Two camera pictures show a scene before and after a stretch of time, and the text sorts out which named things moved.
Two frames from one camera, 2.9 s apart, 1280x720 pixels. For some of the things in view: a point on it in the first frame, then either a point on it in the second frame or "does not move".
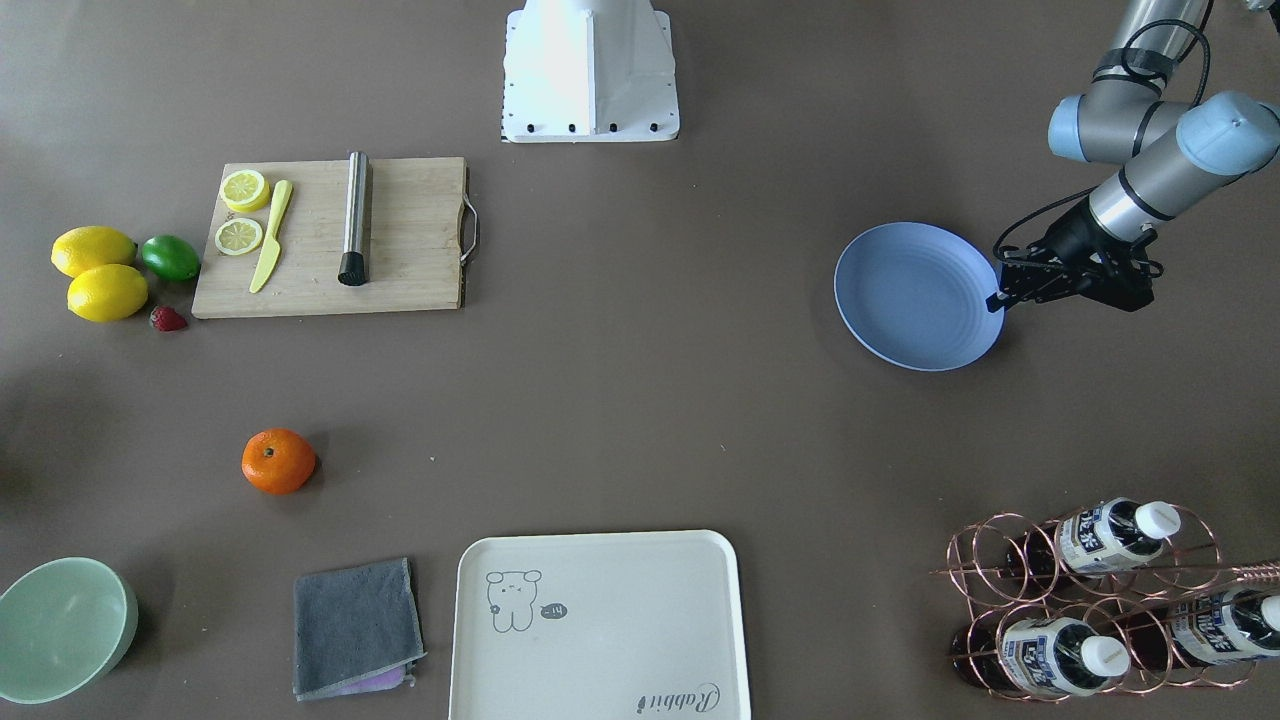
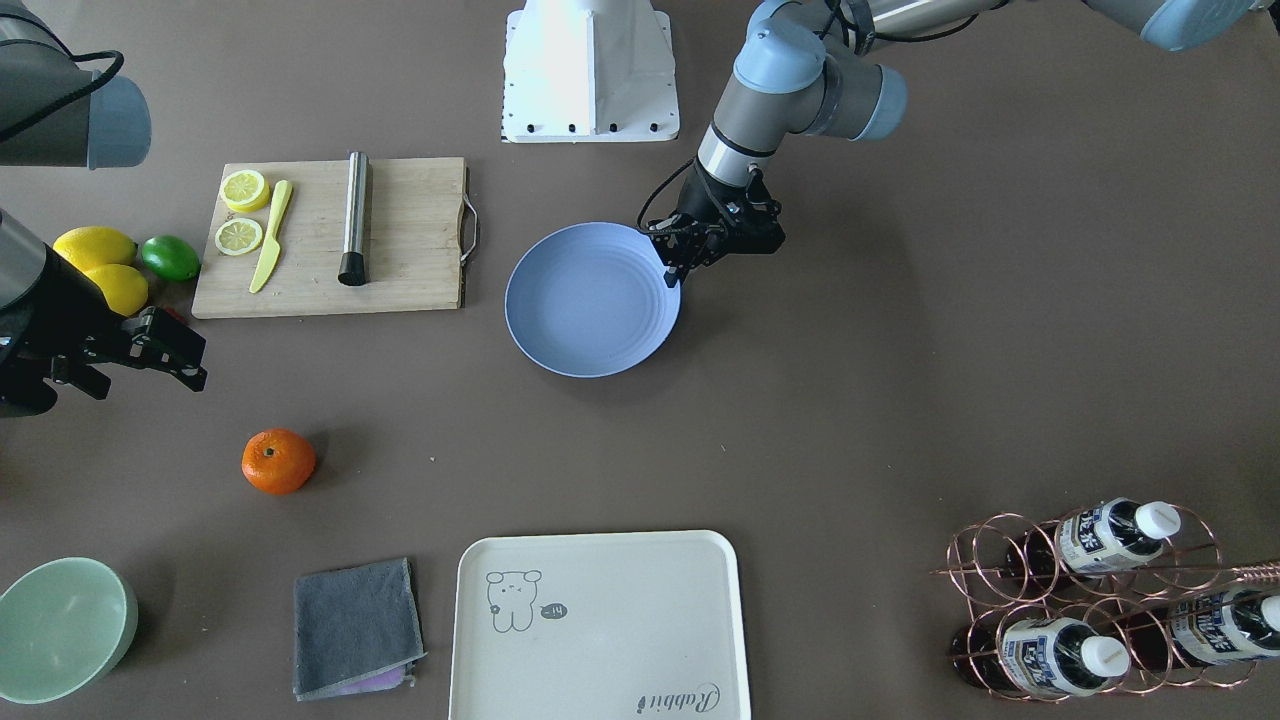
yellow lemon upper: x=82 y=247 does not move
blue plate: x=914 y=296 -> x=590 y=300
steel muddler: x=354 y=267 does not move
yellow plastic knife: x=272 y=250 does not move
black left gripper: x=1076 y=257 -> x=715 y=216
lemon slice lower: x=238 y=237 does not move
